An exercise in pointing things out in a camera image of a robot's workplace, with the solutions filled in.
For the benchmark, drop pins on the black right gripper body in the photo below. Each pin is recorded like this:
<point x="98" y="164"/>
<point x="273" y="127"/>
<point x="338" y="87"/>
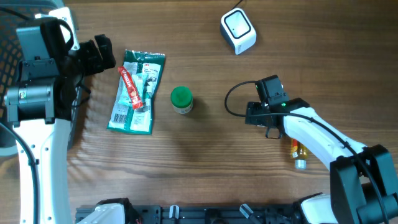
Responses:
<point x="255" y="107"/>

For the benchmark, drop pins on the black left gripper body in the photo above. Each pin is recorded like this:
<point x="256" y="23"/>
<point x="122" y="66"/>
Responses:
<point x="86" y="61"/>

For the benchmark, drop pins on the green 3M product package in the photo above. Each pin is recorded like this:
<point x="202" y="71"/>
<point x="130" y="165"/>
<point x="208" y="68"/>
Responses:
<point x="146" y="72"/>

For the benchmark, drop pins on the red Nescafe stick sachet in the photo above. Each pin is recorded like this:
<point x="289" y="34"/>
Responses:
<point x="132" y="89"/>

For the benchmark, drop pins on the yellow dish soap bottle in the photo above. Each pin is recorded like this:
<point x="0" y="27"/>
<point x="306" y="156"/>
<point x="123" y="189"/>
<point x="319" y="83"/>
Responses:
<point x="300" y="154"/>

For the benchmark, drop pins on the Knorr stock cube jar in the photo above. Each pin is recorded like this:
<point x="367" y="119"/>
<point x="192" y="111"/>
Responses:
<point x="182" y="99"/>

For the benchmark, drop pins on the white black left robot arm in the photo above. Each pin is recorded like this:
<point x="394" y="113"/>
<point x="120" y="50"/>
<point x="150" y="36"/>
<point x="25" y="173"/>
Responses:
<point x="41" y="104"/>

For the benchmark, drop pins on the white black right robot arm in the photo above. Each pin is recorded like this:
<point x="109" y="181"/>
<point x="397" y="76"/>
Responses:
<point x="363" y="179"/>

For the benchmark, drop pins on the white barcode scanner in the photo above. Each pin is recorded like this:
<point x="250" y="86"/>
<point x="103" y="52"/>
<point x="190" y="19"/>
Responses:
<point x="237" y="30"/>

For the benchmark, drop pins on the grey plastic shopping basket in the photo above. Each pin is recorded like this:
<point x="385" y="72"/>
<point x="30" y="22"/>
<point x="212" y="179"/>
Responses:
<point x="11" y="54"/>

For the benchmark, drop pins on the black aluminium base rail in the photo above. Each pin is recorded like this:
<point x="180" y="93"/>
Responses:
<point x="155" y="214"/>

